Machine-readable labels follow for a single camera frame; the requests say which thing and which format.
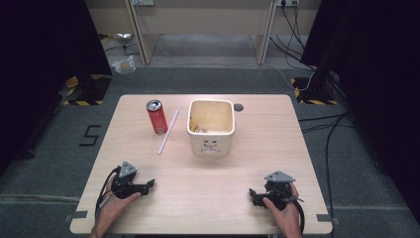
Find cream plastic bin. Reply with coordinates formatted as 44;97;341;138
186;98;236;158

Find person's left hand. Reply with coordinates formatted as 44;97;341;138
95;175;142;229

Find red drink can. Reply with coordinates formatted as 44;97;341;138
146;99;169;136

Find black curtain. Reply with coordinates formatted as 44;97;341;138
0;0;113;178
299;0;420;227

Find person's right hand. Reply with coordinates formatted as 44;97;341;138
262;182;302;232

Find black wall cables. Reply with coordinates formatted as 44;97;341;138
267;3;317;72

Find silver foil bag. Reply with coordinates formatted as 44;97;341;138
113;32;135;45

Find hand-held gripper cable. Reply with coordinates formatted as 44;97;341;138
94;166;122;220
290;197;306;235

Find black stand base striped tape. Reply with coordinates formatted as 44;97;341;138
61;73;113;107
289;76;340;106

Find grey tape strip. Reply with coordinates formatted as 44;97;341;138
315;213;340;226
63;210;89;223

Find white straw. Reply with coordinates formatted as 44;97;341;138
157;108;180;156

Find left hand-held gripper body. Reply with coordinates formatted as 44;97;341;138
110;161;150;200

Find left hand-held gripper cable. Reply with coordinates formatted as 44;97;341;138
94;166;122;220

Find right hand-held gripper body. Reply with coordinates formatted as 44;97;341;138
263;170;298;211

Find black floor cables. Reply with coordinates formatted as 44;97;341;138
297;111;352;238

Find clear plastic bag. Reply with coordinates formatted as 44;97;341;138
111;55;138;75

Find right hand-held gripper cable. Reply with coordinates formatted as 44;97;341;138
290;197;306;235

